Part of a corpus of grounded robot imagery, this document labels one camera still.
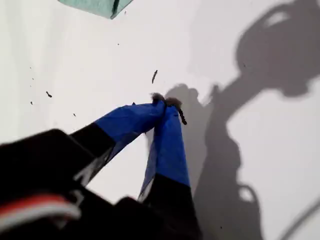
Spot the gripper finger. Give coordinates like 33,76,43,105
68,93,167,187
138,97,203,240

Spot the pale green T-shirt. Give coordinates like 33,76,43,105
57,0,135,20

